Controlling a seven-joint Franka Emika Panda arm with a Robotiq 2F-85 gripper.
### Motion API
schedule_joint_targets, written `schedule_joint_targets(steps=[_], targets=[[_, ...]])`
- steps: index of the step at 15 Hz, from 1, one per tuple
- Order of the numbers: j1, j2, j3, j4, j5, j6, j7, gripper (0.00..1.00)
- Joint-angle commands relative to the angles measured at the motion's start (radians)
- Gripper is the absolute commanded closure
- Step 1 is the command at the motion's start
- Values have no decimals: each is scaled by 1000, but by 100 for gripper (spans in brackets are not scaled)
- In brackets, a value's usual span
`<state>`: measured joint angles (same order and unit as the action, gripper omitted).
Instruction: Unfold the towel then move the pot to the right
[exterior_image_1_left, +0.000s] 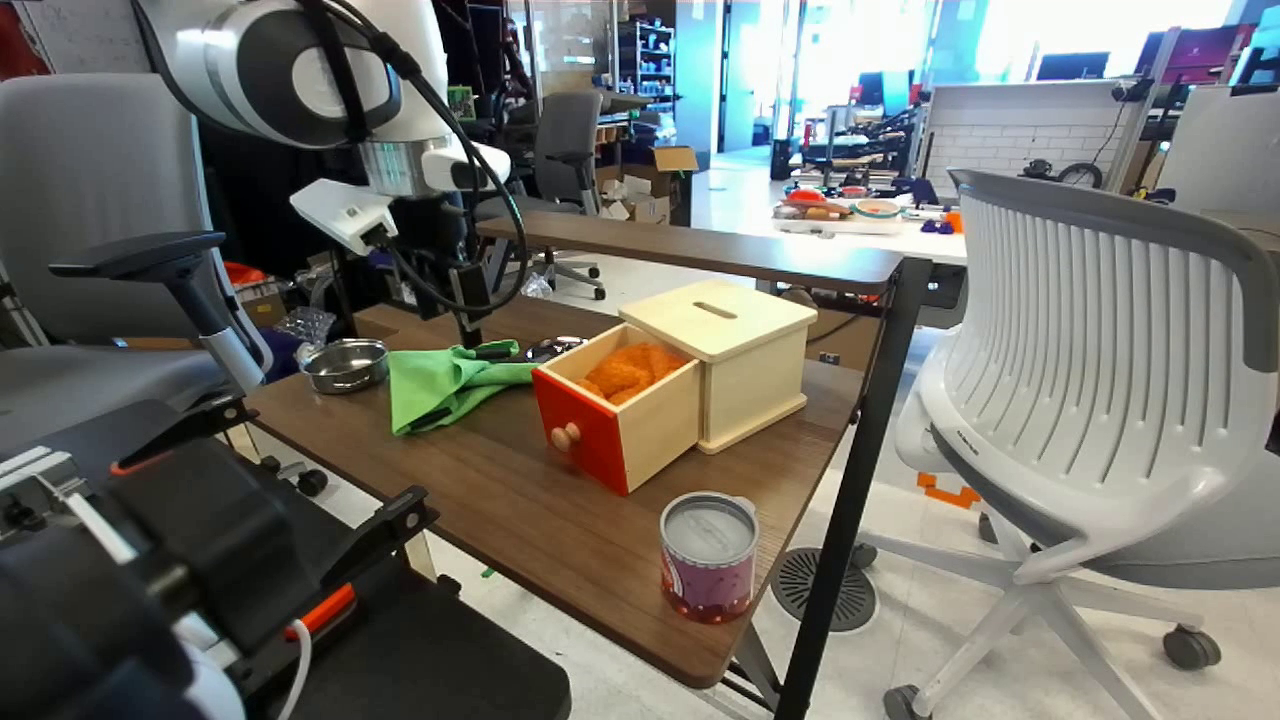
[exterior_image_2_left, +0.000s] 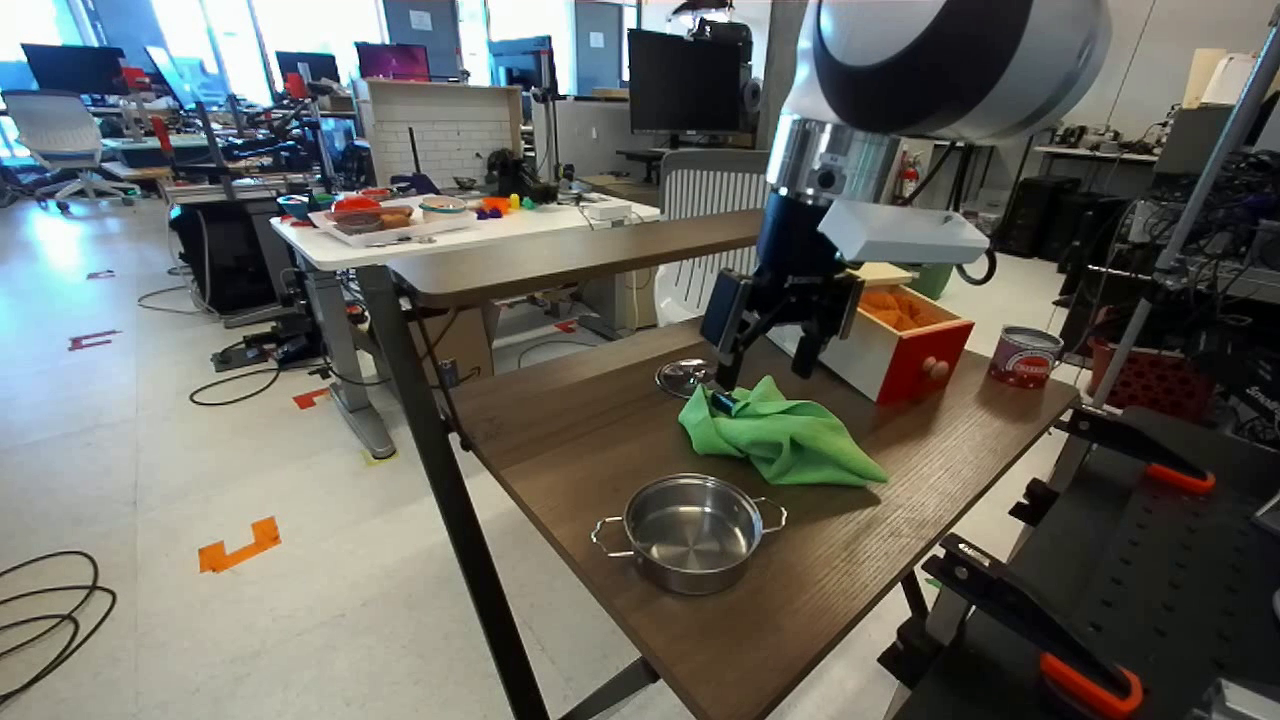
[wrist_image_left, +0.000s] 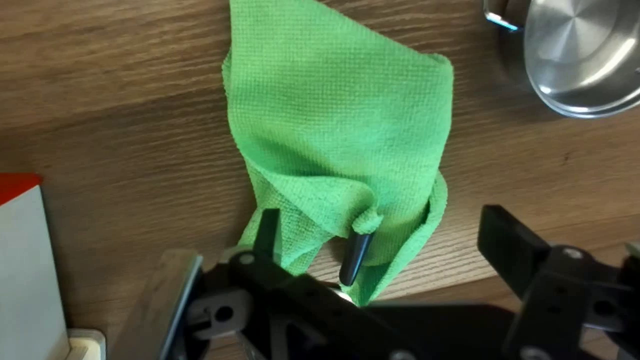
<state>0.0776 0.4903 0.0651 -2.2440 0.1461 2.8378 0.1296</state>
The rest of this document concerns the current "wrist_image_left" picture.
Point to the green microfiber towel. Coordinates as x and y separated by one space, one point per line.
346 112

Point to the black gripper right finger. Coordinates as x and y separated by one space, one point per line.
513 247

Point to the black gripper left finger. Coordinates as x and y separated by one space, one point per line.
269 233

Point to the stainless steel pot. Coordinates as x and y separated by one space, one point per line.
586 53

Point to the red front wooden drawer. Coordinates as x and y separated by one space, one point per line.
27 266

